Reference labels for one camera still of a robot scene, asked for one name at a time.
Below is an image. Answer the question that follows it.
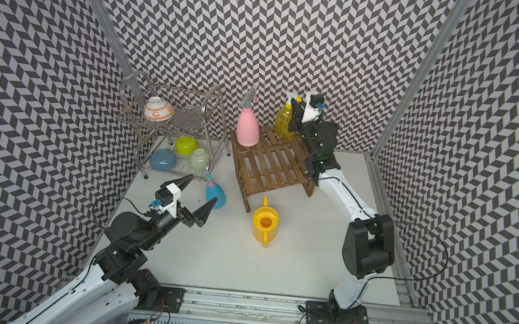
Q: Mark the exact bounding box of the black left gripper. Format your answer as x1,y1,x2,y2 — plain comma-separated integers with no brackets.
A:
138,170,218,257

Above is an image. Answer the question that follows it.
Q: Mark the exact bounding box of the yellow transparent spray bottle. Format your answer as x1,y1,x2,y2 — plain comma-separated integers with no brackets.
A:
274,91,302,140

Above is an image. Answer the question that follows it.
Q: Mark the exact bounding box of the blue spray bottle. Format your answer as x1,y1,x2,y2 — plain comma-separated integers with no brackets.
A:
205,171,226,210

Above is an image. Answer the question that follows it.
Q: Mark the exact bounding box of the pink spray bottle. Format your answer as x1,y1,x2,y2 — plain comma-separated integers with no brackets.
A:
236,85,260,147

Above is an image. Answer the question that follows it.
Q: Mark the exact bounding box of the yellow watering can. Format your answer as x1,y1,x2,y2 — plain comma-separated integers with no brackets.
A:
252,196,279,248

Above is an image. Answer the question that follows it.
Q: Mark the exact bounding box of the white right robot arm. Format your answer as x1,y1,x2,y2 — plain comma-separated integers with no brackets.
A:
289,99,395,324

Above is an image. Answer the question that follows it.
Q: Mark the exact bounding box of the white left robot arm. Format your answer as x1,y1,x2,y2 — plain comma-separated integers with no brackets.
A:
12,174,218,324

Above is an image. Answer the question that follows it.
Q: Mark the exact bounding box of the wooden slatted shelf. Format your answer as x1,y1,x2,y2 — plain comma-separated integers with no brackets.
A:
230,126,315,213

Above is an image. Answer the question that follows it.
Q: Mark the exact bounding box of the pale green bowl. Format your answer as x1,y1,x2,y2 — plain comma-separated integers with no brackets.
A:
189,148,211,174

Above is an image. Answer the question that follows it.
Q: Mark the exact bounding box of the blue bowl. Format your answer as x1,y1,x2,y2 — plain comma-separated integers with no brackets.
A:
149,149,177,172

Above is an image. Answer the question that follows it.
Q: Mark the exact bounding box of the lime green bowl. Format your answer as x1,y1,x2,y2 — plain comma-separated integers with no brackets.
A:
175,136,200,157

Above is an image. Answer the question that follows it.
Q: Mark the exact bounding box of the white orange patterned bowl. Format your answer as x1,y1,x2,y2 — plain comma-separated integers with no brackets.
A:
143,96,175,122

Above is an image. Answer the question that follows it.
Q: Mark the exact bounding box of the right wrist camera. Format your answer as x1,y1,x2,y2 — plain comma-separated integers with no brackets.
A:
302,91,325,124

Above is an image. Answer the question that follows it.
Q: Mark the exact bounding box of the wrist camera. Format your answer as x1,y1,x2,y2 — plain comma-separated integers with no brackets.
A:
302,91,325,124
147,183,182,219

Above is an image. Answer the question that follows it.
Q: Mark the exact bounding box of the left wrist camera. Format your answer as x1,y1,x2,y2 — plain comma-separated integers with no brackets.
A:
147,183,182,219

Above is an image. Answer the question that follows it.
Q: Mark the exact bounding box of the metal wire dish rack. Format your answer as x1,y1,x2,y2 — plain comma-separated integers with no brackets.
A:
116,70,232,179

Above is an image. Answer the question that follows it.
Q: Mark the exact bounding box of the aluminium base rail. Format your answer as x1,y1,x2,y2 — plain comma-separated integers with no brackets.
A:
60,273,443,324

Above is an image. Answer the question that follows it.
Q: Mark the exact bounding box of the aluminium corner post left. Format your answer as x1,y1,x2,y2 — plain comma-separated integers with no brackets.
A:
87,0,154,122

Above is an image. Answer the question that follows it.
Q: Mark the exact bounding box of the aluminium corner post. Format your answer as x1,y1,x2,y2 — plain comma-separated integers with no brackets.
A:
365,0,474,308
87,0,154,122

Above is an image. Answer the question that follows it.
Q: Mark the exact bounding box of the aluminium corner post right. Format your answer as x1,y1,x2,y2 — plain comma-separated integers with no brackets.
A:
365,0,474,308

